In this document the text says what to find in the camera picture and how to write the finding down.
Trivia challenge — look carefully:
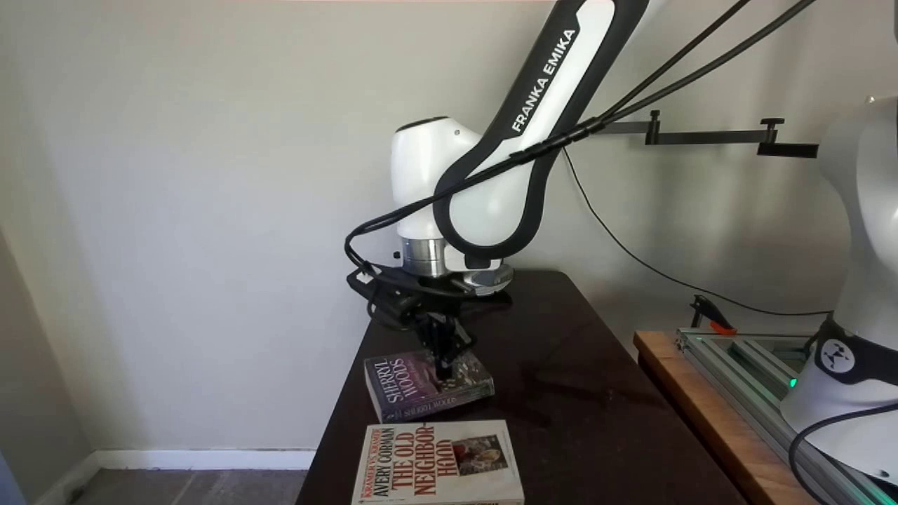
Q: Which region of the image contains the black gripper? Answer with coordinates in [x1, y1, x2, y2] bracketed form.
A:
[400, 285, 477, 377]

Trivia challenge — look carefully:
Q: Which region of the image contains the dark purple paperback book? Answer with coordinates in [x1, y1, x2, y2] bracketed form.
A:
[362, 345, 499, 425]

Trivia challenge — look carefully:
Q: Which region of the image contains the cream paperback book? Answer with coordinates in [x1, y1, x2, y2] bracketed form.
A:
[348, 417, 529, 505]

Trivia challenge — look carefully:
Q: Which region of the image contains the white baseboard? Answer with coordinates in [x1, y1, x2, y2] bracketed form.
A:
[36, 446, 317, 505]

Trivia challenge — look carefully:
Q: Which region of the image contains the red and black clip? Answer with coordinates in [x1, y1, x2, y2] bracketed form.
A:
[691, 293, 739, 337]

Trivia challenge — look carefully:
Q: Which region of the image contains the wooden base board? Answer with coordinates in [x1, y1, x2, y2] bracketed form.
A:
[631, 327, 816, 505]

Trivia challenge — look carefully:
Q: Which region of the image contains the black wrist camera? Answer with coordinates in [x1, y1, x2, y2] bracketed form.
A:
[348, 260, 416, 313]

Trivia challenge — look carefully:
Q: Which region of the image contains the thin black wall cable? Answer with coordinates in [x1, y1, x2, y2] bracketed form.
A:
[560, 149, 837, 321]

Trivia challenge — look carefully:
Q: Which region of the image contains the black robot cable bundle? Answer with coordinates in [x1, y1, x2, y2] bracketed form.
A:
[342, 0, 819, 325]

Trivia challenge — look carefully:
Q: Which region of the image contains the aluminium rail frame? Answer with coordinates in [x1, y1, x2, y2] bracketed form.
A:
[676, 325, 898, 505]

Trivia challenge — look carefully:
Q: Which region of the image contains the black camera boom bar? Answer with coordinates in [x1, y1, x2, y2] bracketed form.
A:
[599, 108, 823, 161]

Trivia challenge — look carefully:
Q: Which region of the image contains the black base cable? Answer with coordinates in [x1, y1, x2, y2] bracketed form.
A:
[787, 398, 898, 490]

